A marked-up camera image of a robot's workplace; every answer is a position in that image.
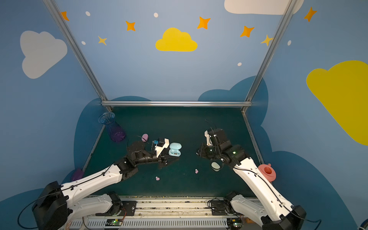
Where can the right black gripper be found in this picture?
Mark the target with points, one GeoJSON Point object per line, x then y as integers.
{"type": "Point", "coordinates": [209, 151]}

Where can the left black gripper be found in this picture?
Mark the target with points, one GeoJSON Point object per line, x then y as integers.
{"type": "Point", "coordinates": [161, 158]}

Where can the mint green earbud case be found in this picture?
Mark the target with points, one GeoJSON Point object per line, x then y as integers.
{"type": "Point", "coordinates": [215, 166]}

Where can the light blue earbud case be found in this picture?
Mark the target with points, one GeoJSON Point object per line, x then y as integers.
{"type": "Point", "coordinates": [174, 149]}

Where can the pink earbud charging case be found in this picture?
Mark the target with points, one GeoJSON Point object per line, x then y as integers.
{"type": "Point", "coordinates": [145, 137]}

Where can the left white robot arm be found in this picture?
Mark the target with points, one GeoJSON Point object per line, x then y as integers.
{"type": "Point", "coordinates": [60, 204]}

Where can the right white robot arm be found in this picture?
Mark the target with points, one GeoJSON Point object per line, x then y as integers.
{"type": "Point", "coordinates": [275, 212]}

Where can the purple ribbed glass vase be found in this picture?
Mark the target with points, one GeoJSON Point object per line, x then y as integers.
{"type": "Point", "coordinates": [115, 131]}

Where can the pink toy watering can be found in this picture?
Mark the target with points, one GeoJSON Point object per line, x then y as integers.
{"type": "Point", "coordinates": [268, 172]}

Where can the right green circuit board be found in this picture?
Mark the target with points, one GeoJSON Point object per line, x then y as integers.
{"type": "Point", "coordinates": [234, 224]}

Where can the green circuit board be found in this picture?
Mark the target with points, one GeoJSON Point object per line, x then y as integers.
{"type": "Point", "coordinates": [234, 224]}
{"type": "Point", "coordinates": [113, 222]}

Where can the left green circuit board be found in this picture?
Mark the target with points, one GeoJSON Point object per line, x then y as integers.
{"type": "Point", "coordinates": [113, 222]}

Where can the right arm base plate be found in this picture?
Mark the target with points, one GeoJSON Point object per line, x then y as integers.
{"type": "Point", "coordinates": [220, 207]}

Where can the front aluminium rail bed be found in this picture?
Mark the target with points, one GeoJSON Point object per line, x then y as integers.
{"type": "Point", "coordinates": [164, 213]}

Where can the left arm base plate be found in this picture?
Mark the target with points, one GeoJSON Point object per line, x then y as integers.
{"type": "Point", "coordinates": [123, 208]}

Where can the aluminium back frame rail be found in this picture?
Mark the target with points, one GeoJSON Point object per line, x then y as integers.
{"type": "Point", "coordinates": [176, 104]}

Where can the aluminium right frame post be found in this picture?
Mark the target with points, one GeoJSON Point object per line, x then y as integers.
{"type": "Point", "coordinates": [280, 30]}

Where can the aluminium frame post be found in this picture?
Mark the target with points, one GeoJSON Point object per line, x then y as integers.
{"type": "Point", "coordinates": [64, 28]}
{"type": "Point", "coordinates": [280, 30]}

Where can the aluminium left frame post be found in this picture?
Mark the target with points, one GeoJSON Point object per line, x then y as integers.
{"type": "Point", "coordinates": [64, 28]}

